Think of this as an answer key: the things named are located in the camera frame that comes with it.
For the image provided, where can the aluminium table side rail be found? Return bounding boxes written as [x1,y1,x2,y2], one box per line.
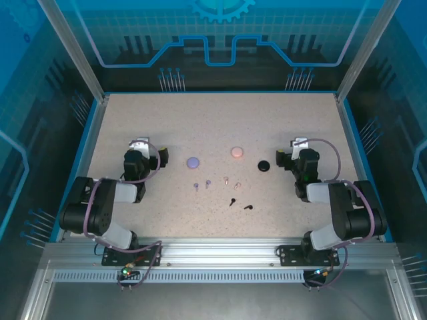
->
[55,96,109,243]
[334,96,391,243]

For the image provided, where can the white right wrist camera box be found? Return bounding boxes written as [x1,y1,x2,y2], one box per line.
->
[288,136,310,161]

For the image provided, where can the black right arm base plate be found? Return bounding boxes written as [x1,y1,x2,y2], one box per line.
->
[278,245,340,267]

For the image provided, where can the grey metal sheet panel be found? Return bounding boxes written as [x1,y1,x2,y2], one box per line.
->
[43,282,393,320]

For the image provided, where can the slotted grey cable duct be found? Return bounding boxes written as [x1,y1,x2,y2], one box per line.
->
[53,271,334,283]

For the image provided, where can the aluminium frame post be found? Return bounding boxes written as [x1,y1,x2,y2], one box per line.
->
[37,0,110,105]
[334,0,403,105]

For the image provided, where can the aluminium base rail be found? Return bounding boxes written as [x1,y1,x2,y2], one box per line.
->
[43,236,398,267]

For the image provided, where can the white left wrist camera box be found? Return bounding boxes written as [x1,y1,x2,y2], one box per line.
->
[129,136,151,157]

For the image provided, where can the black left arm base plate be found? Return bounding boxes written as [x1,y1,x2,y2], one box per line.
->
[101,245,163,267]

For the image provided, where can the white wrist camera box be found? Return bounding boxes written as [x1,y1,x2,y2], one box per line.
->
[129,136,151,157]
[288,136,310,161]

